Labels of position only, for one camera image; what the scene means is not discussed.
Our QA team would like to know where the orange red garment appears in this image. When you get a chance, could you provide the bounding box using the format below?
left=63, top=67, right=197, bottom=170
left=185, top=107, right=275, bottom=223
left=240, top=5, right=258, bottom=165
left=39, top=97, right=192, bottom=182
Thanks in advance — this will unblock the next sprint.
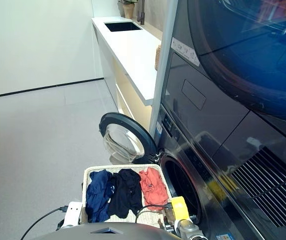
left=138, top=166, right=170, bottom=207

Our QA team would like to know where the black garment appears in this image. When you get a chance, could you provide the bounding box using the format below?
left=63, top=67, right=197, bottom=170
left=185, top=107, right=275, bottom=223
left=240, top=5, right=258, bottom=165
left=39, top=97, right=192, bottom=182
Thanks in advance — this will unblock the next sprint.
left=107, top=168, right=143, bottom=219

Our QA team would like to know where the navy blue garment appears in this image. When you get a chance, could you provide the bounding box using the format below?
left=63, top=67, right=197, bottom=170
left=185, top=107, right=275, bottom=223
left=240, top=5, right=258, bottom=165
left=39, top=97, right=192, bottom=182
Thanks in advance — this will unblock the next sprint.
left=85, top=169, right=116, bottom=223

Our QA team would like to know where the round washing machine door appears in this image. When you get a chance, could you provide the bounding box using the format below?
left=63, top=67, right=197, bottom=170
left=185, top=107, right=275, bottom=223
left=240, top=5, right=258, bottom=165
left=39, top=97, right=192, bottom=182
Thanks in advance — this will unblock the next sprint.
left=98, top=112, right=159, bottom=166

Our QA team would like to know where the pale woven laundry basket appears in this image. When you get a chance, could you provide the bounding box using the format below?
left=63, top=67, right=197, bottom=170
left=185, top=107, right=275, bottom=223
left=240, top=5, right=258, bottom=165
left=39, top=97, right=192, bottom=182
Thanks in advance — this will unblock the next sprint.
left=79, top=163, right=174, bottom=226

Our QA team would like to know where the small woven storage basket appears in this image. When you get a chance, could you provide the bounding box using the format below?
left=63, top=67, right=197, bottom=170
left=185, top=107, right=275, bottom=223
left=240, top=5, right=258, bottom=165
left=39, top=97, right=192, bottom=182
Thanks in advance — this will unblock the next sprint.
left=154, top=44, right=162, bottom=72

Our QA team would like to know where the silver robot torso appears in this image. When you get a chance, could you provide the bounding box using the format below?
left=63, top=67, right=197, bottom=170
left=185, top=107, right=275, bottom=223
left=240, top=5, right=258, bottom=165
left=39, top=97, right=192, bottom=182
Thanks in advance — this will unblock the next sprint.
left=30, top=221, right=181, bottom=240

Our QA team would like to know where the dark grey stacked dryer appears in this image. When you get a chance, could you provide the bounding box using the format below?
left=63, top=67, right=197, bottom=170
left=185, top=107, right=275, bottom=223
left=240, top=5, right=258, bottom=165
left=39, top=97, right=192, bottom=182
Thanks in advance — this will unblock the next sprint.
left=159, top=0, right=286, bottom=240

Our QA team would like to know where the white dryer label sticker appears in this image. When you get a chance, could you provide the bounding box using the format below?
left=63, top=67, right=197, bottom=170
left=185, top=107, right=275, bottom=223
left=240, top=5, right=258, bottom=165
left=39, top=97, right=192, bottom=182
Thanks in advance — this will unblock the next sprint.
left=170, top=37, right=201, bottom=67

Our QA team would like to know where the white counter cabinet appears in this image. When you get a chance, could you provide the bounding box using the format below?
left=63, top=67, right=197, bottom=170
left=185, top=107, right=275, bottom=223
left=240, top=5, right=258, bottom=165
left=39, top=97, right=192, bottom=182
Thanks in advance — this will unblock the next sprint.
left=91, top=16, right=164, bottom=131

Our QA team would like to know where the black rectangular sink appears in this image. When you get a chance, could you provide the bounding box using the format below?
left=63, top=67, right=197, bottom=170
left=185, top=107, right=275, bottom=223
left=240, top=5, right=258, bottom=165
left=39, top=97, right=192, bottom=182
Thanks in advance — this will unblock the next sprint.
left=103, top=21, right=143, bottom=33

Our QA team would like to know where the dark metal faucet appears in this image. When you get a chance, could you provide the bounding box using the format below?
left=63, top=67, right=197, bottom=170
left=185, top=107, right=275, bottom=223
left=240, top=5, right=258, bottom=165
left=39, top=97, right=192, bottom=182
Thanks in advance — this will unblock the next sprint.
left=136, top=0, right=146, bottom=26

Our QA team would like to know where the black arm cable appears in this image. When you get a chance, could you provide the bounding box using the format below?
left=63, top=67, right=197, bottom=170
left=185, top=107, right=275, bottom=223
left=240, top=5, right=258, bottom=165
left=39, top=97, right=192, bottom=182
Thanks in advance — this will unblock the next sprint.
left=135, top=203, right=173, bottom=223
left=19, top=205, right=69, bottom=240

